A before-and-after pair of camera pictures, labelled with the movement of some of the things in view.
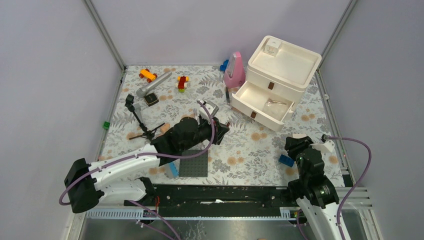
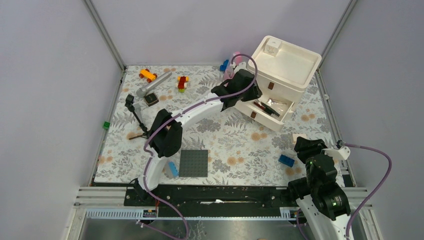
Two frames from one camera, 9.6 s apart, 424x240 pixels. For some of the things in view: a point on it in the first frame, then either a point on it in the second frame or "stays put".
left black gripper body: [204, 132] → [251, 94]
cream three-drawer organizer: [274, 83] stays put
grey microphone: [142, 92] stays put
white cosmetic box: [272, 46] stays put
